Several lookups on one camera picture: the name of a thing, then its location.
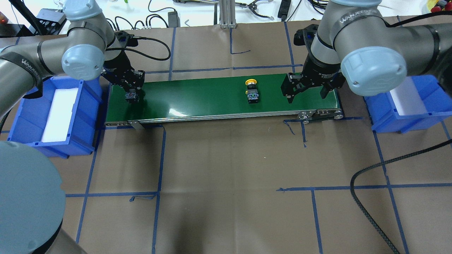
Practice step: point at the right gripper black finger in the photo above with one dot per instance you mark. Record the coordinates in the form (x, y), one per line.
(290, 94)

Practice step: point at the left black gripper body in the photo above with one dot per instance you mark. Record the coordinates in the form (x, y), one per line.
(117, 65)

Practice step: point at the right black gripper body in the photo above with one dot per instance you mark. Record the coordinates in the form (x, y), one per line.
(319, 69)

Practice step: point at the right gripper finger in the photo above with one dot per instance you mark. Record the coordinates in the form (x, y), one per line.
(325, 91)

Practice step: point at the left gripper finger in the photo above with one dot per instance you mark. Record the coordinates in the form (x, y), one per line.
(141, 93)

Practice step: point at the yellow push button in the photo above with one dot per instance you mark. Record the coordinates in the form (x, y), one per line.
(252, 91)

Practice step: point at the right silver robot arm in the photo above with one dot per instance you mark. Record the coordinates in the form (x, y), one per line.
(354, 44)

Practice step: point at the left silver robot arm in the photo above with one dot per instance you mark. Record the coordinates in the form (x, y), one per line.
(32, 201)

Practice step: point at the yellow plate of buttons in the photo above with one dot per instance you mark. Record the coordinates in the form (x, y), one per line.
(434, 6)

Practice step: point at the green conveyor belt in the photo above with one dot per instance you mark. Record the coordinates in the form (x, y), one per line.
(217, 98)

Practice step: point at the near blue storage bin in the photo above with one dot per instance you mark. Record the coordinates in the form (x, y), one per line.
(385, 117)

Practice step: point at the blue storage bin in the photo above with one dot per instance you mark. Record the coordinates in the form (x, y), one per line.
(30, 120)
(385, 117)

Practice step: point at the black flat bar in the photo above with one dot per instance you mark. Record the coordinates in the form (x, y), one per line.
(283, 10)

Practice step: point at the black power adapter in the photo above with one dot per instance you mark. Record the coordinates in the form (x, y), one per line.
(173, 19)

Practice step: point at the white foam pad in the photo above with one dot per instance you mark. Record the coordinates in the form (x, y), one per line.
(407, 100)

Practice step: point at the white foam pad left bin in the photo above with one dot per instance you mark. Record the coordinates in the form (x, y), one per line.
(60, 114)

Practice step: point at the far blue storage bin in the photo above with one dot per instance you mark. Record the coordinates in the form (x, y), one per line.
(30, 120)

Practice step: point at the aluminium frame post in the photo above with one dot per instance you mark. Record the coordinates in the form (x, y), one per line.
(227, 14)

